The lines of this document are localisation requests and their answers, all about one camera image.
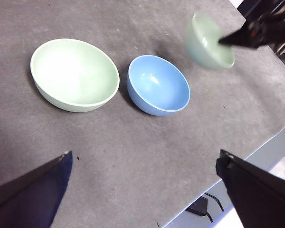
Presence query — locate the pale green bowl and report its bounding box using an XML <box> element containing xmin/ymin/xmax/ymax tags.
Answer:
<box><xmin>184</xmin><ymin>11</ymin><xmax>236</xmax><ymax>71</ymax></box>
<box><xmin>29</xmin><ymin>38</ymin><xmax>121</xmax><ymax>113</ymax></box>

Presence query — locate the black metal frame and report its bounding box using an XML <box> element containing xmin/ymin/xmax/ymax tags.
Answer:
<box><xmin>185</xmin><ymin>192</ymin><xmax>225</xmax><ymax>223</ymax></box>

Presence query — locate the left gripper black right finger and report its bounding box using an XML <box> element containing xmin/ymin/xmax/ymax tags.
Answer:
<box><xmin>215</xmin><ymin>149</ymin><xmax>285</xmax><ymax>228</ymax></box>

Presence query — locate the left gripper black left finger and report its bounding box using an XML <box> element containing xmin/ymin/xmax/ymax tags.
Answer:
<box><xmin>0</xmin><ymin>151</ymin><xmax>74</xmax><ymax>228</ymax></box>

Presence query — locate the blue bowl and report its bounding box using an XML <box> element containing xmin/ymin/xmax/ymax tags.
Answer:
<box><xmin>126</xmin><ymin>54</ymin><xmax>191</xmax><ymax>117</ymax></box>

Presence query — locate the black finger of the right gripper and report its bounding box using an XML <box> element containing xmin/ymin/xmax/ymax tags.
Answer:
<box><xmin>218</xmin><ymin>21</ymin><xmax>262</xmax><ymax>50</ymax></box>

